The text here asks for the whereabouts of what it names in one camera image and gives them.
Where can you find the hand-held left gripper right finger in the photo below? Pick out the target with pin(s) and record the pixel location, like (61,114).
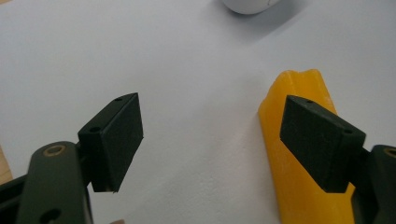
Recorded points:
(320,146)

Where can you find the yellow banana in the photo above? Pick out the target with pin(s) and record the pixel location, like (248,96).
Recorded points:
(295,193)

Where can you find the white bowl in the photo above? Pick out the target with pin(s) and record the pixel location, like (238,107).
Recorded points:
(249,5)

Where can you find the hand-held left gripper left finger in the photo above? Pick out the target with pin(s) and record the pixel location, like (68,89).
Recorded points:
(115,143)

